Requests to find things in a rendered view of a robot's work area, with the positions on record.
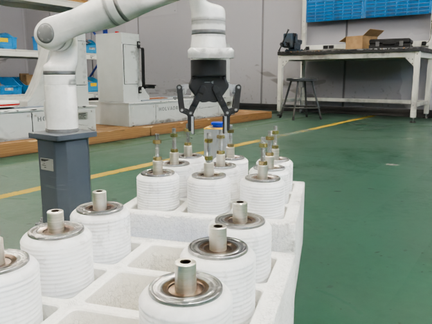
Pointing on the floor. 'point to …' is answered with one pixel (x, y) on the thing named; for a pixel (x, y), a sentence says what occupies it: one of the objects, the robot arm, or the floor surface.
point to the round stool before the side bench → (305, 97)
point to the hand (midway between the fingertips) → (208, 127)
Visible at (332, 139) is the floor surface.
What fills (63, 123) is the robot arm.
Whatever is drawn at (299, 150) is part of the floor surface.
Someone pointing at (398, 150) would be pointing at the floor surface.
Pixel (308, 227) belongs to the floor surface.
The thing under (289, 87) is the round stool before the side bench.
